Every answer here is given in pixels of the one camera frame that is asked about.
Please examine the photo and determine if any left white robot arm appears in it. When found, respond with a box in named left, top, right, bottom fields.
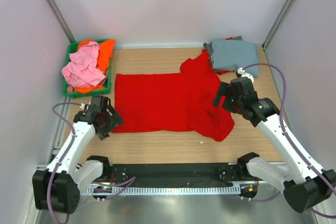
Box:
left=32, top=95, right=123, bottom=214

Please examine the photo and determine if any folded dark grey t-shirt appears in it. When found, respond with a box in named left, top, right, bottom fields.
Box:
left=203, top=36, right=243, bottom=72

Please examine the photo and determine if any orange t-shirt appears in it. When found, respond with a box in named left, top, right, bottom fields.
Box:
left=74, top=39, right=116, bottom=94

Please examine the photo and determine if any slotted cable duct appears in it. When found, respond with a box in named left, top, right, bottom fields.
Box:
left=81, top=185, right=240, bottom=197

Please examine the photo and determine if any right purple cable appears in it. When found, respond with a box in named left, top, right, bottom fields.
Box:
left=240, top=62, right=336, bottom=219

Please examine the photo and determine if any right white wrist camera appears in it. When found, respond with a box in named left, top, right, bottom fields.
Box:
left=236, top=68, right=254, bottom=82

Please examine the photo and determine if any green plastic bin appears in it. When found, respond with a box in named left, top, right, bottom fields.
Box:
left=61, top=39, right=116, bottom=98

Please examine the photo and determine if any pink t-shirt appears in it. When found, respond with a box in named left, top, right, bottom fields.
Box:
left=61, top=41, right=106, bottom=88

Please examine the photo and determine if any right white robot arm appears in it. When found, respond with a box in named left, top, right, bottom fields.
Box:
left=213, top=77, right=335, bottom=213

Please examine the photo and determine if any left aluminium corner post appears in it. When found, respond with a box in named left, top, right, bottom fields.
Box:
left=46, top=0, right=76, bottom=43

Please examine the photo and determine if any folded grey-blue t-shirt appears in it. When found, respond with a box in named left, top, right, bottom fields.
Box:
left=211, top=39, right=259, bottom=71

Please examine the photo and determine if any right aluminium corner post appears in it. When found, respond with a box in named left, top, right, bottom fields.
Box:
left=262, top=0, right=312, bottom=50

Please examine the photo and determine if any aluminium corner post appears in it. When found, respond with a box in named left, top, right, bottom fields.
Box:
left=46, top=0, right=76, bottom=43
left=262, top=0, right=312, bottom=50

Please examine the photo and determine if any red t-shirt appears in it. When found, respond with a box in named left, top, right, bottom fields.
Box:
left=203, top=36, right=233, bottom=75
left=113, top=50, right=235, bottom=142

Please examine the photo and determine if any folded red t-shirt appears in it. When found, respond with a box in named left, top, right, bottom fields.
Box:
left=203, top=36, right=233, bottom=75

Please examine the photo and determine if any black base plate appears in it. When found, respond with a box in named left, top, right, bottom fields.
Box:
left=111, top=163, right=256, bottom=188

